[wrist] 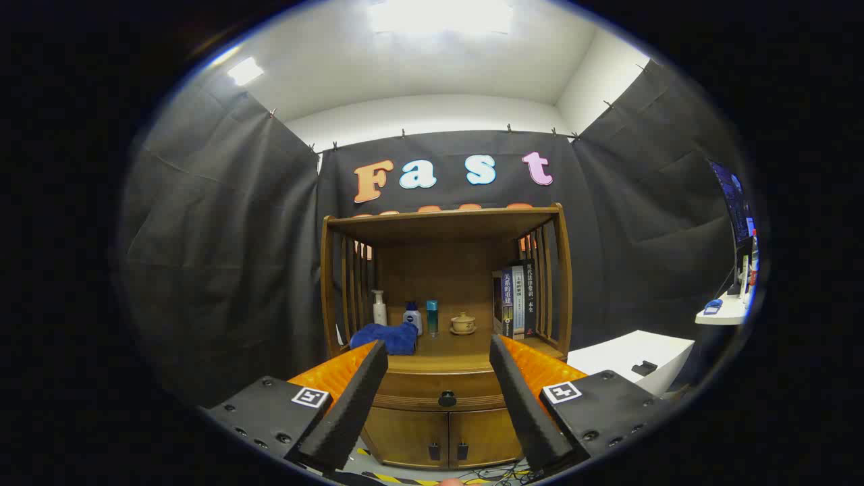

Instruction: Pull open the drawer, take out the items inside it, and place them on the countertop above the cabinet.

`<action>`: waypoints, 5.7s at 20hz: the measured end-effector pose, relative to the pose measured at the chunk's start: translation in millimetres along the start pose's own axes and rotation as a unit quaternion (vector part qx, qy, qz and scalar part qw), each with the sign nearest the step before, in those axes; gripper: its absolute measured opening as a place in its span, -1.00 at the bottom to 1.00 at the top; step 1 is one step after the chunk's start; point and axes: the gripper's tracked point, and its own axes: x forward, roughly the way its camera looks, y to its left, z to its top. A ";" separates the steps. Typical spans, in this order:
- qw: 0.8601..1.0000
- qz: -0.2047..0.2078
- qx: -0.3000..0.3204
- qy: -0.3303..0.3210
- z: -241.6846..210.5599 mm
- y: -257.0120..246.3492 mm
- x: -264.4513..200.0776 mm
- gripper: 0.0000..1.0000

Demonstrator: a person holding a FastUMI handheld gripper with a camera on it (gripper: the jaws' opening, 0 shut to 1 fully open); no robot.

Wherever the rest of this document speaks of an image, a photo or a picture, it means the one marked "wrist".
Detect book with black spine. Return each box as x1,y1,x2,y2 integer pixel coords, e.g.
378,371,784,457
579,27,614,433
523,259,539,337

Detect small ceiling light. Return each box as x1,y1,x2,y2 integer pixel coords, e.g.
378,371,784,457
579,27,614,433
226,57,265,87

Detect wooden drawer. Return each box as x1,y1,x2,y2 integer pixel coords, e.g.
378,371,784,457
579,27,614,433
373,370,507,411

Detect yellow black floor tape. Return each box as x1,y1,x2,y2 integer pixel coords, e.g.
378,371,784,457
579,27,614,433
356,447,514,486

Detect white desk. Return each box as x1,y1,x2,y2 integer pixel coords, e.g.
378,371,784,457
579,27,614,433
695,290,750,326

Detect book with blue spine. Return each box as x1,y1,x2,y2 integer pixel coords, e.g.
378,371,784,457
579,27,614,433
492,267,515,338

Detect wooden cabinet door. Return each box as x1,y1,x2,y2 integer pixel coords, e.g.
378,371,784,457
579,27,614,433
361,407,451,470
449,408,524,468

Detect wooden cabinet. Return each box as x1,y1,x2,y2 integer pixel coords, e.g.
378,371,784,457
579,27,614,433
320,202,574,470

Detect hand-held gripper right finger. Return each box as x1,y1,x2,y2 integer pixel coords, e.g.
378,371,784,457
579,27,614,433
488,333,672,473

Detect floor cables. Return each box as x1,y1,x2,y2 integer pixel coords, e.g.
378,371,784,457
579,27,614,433
466,462,534,484

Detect wooden countertop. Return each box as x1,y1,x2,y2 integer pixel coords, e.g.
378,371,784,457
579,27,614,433
335,324,566,374

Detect computer monitor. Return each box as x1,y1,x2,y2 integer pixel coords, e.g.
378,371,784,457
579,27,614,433
707,159,753,298

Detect blue towel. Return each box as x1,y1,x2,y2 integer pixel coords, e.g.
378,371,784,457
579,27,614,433
349,322,419,356

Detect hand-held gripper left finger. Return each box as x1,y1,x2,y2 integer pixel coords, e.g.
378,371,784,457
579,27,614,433
199,340,390,477

